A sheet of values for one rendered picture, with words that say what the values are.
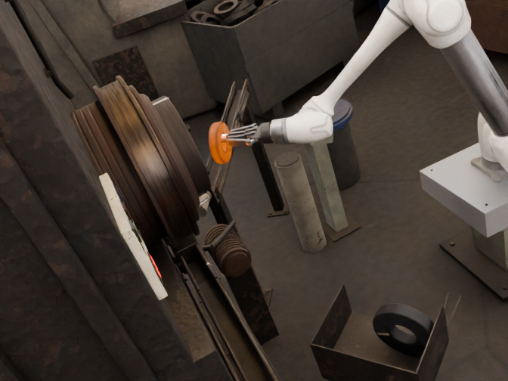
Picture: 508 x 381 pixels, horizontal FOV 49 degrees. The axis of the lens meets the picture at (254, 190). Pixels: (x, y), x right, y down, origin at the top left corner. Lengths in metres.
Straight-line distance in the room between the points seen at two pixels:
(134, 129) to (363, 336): 0.79
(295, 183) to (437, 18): 1.09
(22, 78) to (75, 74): 3.36
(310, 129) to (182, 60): 2.40
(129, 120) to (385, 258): 1.58
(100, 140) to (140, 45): 2.85
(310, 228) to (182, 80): 2.01
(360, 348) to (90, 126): 0.87
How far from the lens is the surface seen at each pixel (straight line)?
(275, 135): 1.93
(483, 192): 2.13
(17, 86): 0.90
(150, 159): 1.28
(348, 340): 1.52
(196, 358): 1.26
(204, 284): 1.74
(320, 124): 1.90
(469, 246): 2.56
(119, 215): 1.09
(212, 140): 1.98
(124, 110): 1.33
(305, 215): 2.55
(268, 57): 3.75
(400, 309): 1.37
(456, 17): 1.64
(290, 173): 2.41
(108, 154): 1.31
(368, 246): 2.66
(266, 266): 2.72
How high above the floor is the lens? 1.78
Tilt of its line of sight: 33 degrees down
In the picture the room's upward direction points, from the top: 20 degrees counter-clockwise
